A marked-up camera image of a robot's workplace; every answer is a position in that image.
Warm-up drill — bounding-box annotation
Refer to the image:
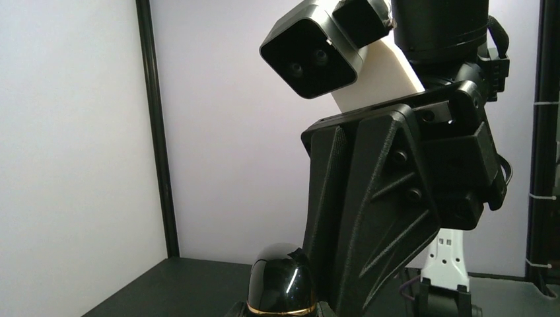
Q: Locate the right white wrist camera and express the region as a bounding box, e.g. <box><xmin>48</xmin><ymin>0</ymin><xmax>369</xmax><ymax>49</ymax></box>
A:
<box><xmin>259</xmin><ymin>1</ymin><xmax>425</xmax><ymax>113</ymax></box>

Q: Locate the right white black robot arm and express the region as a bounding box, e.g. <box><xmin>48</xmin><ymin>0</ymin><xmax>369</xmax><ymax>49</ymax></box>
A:
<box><xmin>302</xmin><ymin>1</ymin><xmax>509</xmax><ymax>316</ymax></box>

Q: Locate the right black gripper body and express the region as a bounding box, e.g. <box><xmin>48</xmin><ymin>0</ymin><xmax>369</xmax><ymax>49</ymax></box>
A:
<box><xmin>302</xmin><ymin>63</ymin><xmax>507</xmax><ymax>230</ymax></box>

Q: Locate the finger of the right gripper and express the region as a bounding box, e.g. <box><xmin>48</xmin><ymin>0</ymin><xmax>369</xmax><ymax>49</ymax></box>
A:
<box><xmin>329</xmin><ymin>104</ymin><xmax>440</xmax><ymax>316</ymax></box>
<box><xmin>303</xmin><ymin>125</ymin><xmax>363</xmax><ymax>302</ymax></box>

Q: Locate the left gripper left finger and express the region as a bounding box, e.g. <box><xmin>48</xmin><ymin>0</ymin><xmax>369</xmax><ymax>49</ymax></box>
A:
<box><xmin>224</xmin><ymin>301</ymin><xmax>247</xmax><ymax>317</ymax></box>

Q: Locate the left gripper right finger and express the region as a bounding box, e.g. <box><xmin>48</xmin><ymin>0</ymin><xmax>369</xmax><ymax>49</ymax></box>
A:
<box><xmin>316</xmin><ymin>301</ymin><xmax>337</xmax><ymax>317</ymax></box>

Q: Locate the black corner post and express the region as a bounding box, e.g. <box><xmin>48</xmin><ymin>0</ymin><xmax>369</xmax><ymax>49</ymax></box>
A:
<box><xmin>525</xmin><ymin>1</ymin><xmax>559</xmax><ymax>299</ymax></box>
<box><xmin>135</xmin><ymin>0</ymin><xmax>180</xmax><ymax>258</ymax></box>

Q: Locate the left black corner post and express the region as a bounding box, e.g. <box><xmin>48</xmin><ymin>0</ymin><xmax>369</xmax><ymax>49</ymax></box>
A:
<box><xmin>135</xmin><ymin>0</ymin><xmax>180</xmax><ymax>258</ymax></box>

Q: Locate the black gold charging case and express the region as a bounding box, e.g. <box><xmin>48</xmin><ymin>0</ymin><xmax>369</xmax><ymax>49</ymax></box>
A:
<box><xmin>246</xmin><ymin>243</ymin><xmax>318</xmax><ymax>316</ymax></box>

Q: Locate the right black corner post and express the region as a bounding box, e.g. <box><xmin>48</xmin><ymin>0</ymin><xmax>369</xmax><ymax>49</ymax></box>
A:
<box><xmin>525</xmin><ymin>1</ymin><xmax>559</xmax><ymax>299</ymax></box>

